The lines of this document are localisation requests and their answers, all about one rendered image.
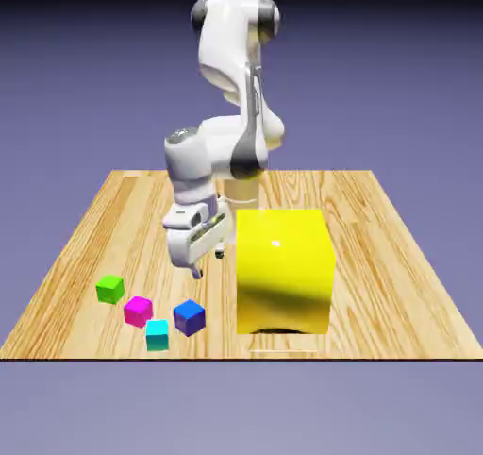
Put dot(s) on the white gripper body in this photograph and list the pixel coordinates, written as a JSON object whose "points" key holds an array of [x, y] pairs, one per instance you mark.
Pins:
{"points": [[188, 245]]}

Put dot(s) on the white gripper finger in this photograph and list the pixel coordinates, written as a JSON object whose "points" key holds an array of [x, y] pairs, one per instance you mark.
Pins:
{"points": [[219, 252], [197, 272]]}

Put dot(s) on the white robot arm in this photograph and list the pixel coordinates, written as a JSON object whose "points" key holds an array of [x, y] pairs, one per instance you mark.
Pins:
{"points": [[226, 47]]}

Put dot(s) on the small blue cube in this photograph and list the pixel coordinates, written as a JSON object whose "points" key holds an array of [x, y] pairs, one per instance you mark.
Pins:
{"points": [[189, 317]]}

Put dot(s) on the small magenta cube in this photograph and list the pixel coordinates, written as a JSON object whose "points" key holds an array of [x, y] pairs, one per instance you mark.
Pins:
{"points": [[137, 311]]}

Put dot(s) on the small cyan cube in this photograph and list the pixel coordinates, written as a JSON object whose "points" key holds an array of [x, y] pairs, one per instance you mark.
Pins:
{"points": [[157, 335]]}

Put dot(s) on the small green cube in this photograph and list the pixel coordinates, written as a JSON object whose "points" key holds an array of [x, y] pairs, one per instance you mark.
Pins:
{"points": [[109, 289]]}

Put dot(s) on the large yellow box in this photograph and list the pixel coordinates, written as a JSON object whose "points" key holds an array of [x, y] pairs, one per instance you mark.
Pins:
{"points": [[283, 270]]}

